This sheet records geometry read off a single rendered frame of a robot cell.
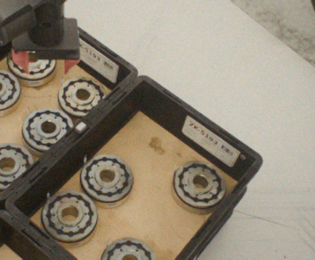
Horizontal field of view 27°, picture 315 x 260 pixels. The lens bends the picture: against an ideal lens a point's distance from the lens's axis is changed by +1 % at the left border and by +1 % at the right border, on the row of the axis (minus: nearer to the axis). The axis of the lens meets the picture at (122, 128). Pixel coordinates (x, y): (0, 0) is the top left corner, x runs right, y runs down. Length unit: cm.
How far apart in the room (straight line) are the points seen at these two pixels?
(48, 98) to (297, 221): 60
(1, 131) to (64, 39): 35
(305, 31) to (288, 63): 112
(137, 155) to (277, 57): 56
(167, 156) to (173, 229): 16
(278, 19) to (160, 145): 158
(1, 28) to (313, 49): 200
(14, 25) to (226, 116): 76
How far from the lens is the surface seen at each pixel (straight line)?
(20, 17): 95
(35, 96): 138
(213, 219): 117
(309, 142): 161
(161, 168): 131
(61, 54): 105
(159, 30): 171
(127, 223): 125
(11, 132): 133
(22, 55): 107
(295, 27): 284
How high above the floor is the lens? 196
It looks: 56 degrees down
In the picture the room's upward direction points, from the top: 12 degrees clockwise
